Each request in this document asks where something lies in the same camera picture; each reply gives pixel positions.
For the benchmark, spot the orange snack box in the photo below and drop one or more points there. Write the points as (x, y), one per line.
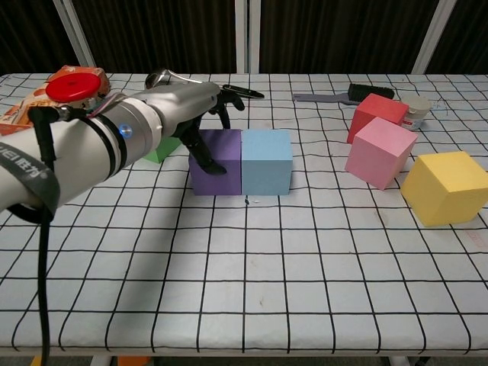
(15, 118)

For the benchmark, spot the red round plastic lid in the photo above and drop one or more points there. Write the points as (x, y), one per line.
(74, 87)

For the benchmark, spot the green foam cube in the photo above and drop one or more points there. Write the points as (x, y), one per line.
(162, 152)

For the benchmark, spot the grey brush black bristles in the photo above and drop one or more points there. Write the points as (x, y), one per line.
(366, 92)

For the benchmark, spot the light blue foam cube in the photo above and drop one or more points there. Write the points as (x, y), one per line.
(267, 164)

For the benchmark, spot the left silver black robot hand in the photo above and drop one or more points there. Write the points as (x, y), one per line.
(187, 104)

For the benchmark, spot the white table frame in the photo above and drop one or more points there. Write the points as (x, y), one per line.
(103, 361)

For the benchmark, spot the white black grid tablecloth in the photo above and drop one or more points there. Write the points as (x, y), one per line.
(244, 267)

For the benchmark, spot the yellow foam cube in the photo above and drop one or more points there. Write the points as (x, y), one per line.
(442, 187)

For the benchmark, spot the red foam cube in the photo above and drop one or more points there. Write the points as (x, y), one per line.
(375, 108)

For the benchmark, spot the dark pleated curtain panel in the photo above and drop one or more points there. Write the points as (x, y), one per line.
(160, 34)
(469, 23)
(335, 34)
(26, 34)

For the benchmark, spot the white slanted frame post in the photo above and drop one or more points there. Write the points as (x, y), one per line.
(75, 34)
(434, 34)

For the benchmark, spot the small white jar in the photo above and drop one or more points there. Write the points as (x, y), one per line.
(417, 112)

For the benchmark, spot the pink foam cube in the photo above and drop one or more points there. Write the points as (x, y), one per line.
(377, 156)

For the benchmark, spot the purple foam cube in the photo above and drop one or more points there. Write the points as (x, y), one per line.
(230, 150)

